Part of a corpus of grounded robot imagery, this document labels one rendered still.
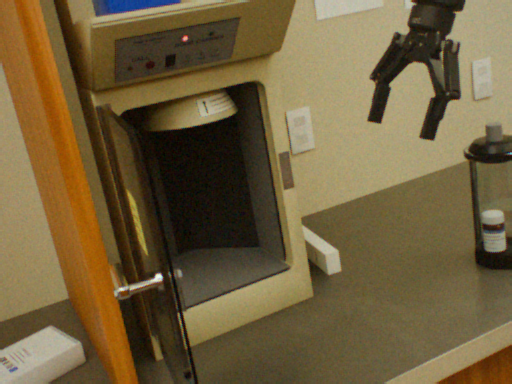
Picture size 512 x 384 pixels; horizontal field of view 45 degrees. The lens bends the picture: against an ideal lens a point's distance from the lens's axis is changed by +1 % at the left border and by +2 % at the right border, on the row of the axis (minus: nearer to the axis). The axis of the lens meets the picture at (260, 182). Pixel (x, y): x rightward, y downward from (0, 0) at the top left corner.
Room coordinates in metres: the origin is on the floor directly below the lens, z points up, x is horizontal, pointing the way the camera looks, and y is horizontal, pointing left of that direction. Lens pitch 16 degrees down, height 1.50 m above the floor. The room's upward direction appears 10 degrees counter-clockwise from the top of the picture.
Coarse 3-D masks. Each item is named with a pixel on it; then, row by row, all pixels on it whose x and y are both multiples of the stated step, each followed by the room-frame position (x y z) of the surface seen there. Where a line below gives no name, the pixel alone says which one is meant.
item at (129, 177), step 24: (120, 120) 0.73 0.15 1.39; (120, 144) 0.75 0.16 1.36; (120, 168) 0.83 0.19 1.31; (144, 192) 0.64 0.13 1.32; (144, 216) 0.67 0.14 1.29; (144, 264) 0.82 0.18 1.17; (168, 288) 0.64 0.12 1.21; (168, 312) 0.66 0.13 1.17; (168, 336) 0.72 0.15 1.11; (168, 360) 0.79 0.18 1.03
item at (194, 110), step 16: (192, 96) 1.04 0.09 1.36; (208, 96) 1.05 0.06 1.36; (224, 96) 1.08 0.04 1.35; (160, 112) 1.05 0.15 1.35; (176, 112) 1.03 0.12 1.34; (192, 112) 1.03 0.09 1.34; (208, 112) 1.04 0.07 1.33; (224, 112) 1.06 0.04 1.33; (144, 128) 1.07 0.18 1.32; (160, 128) 1.04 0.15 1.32; (176, 128) 1.02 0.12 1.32
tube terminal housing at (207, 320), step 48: (192, 0) 1.02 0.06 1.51; (96, 96) 0.95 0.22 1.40; (144, 96) 0.98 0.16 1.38; (96, 144) 1.00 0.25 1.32; (288, 144) 1.08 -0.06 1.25; (288, 192) 1.07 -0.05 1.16; (288, 240) 1.09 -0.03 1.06; (288, 288) 1.06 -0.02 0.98; (144, 336) 1.00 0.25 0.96; (192, 336) 0.97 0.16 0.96
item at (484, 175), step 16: (480, 176) 1.08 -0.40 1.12; (496, 176) 1.06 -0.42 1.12; (480, 192) 1.08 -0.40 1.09; (496, 192) 1.06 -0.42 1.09; (480, 208) 1.08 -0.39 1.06; (496, 208) 1.06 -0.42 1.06; (480, 224) 1.08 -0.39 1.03; (496, 224) 1.06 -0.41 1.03; (480, 240) 1.09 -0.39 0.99; (496, 240) 1.06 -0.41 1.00
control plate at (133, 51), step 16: (160, 32) 0.90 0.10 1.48; (176, 32) 0.91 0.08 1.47; (192, 32) 0.93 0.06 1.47; (224, 32) 0.96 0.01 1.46; (128, 48) 0.89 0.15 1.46; (144, 48) 0.91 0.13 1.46; (160, 48) 0.92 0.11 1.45; (176, 48) 0.94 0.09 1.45; (192, 48) 0.95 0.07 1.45; (208, 48) 0.97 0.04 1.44; (224, 48) 0.98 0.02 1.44; (128, 64) 0.92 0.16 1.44; (144, 64) 0.93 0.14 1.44; (160, 64) 0.94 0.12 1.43; (176, 64) 0.96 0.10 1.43; (192, 64) 0.98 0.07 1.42
